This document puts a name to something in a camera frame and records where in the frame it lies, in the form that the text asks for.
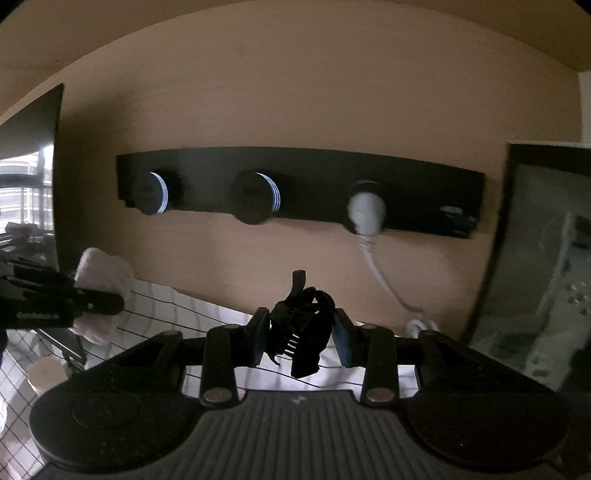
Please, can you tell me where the white power cable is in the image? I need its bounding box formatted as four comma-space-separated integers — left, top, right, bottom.
358, 231, 437, 335

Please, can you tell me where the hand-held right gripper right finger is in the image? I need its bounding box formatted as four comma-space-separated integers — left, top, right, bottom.
332, 308, 490, 404

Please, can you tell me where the white black checked tablecloth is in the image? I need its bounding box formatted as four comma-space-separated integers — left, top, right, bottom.
0, 274, 428, 480

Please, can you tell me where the black hair claw clip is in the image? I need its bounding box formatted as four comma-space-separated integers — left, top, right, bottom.
263, 269, 338, 379

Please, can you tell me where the white round cable connector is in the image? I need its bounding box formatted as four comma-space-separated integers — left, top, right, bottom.
406, 318, 437, 337

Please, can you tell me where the dark framed panel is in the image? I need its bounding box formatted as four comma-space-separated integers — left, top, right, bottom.
462, 143, 591, 394

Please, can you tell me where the pink fluffy scrunchie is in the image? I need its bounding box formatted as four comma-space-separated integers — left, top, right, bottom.
71, 247, 136, 345

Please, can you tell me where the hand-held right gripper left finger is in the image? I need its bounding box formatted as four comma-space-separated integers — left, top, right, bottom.
111, 307, 273, 407

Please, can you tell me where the white paper roll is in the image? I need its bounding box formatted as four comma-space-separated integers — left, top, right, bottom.
25, 357, 70, 398

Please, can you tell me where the white power plug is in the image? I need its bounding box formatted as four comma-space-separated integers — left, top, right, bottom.
347, 190, 387, 234

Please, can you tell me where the black computer monitor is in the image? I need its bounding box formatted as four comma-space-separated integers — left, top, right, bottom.
0, 83, 64, 260

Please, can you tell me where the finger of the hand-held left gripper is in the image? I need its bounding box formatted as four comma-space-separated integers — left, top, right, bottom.
0, 259, 77, 296
61, 287, 125, 318

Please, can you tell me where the black wall socket panel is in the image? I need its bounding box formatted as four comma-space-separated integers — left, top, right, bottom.
115, 147, 485, 240

